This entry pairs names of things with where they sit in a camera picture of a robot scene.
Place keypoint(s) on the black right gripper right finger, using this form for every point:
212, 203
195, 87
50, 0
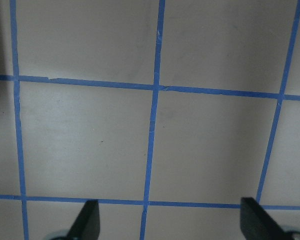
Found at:
257, 224

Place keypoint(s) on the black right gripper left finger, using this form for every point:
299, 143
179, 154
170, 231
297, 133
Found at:
87, 225

